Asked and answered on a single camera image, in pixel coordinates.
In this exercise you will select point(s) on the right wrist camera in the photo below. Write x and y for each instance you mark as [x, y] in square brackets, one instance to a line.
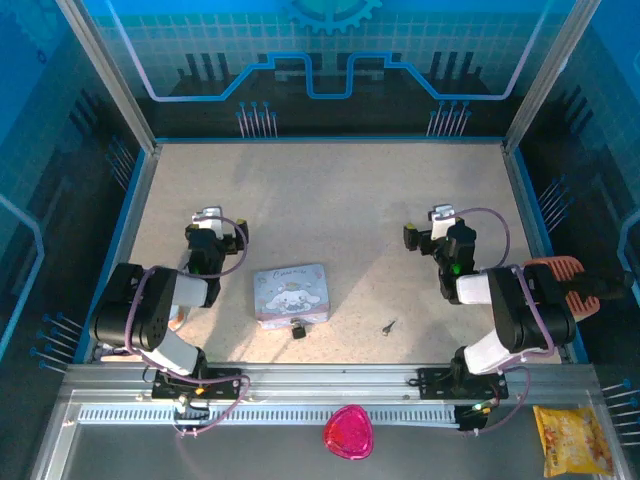
[442, 212]

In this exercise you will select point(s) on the pastel cartoon tin box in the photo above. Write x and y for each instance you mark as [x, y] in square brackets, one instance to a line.
[290, 295]

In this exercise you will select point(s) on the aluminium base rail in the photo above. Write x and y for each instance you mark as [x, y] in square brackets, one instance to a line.
[325, 380]

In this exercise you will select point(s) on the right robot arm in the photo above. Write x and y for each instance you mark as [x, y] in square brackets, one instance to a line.
[520, 320]

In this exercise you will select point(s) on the yellow snack bag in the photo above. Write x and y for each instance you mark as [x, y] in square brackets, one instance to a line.
[570, 440]

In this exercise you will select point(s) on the aluminium table side rail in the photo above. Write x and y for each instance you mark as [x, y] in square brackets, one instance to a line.
[525, 210]
[132, 220]

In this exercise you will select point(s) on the beige holder with salmon rack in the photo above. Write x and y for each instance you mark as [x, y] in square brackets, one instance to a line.
[555, 265]

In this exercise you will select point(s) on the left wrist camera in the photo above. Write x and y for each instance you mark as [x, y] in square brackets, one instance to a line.
[210, 214]

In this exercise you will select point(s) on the aluminium frame post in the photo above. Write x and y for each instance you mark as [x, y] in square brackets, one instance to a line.
[107, 75]
[550, 75]

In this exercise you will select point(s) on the white round container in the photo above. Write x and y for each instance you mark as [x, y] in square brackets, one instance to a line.
[176, 320]

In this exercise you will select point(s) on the small metal key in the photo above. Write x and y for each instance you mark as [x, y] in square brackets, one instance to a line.
[388, 328]

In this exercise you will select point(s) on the small black padlock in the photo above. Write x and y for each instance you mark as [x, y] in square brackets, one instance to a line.
[299, 331]

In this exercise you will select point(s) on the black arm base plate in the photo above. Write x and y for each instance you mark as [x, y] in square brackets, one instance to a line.
[435, 382]
[225, 382]

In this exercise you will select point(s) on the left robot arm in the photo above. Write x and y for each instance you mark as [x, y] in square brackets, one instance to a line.
[155, 310]

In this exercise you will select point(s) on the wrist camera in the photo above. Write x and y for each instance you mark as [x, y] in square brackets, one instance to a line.
[210, 214]
[442, 212]

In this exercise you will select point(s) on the pink translucent dish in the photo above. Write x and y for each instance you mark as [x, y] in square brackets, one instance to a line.
[347, 432]

